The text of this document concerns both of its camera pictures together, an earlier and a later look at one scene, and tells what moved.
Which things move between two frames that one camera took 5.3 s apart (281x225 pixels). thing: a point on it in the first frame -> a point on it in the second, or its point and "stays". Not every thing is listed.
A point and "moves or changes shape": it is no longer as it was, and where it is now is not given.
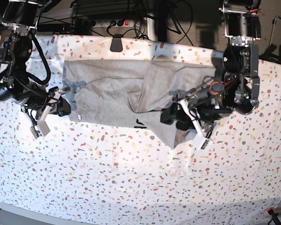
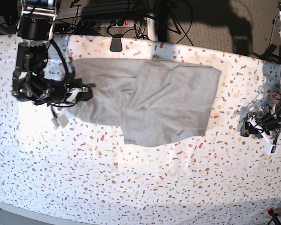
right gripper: x=202 y=108 -> x=268 y=120
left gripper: x=52 y=103 -> x=75 y=91
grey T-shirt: x=131 y=93 moves or changes shape
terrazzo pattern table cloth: x=131 y=174 stays
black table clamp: x=116 y=44 stays
